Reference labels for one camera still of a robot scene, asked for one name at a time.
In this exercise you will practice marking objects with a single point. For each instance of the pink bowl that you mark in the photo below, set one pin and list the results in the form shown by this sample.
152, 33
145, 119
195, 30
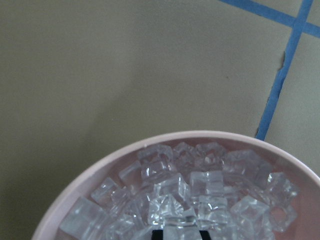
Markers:
307, 204

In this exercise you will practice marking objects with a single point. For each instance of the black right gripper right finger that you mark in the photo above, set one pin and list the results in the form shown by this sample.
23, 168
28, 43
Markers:
205, 235

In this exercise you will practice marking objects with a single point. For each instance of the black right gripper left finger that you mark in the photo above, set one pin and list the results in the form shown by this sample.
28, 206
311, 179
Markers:
157, 234

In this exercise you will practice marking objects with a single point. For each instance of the pile of clear ice cubes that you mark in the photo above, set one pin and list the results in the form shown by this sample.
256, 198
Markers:
234, 195

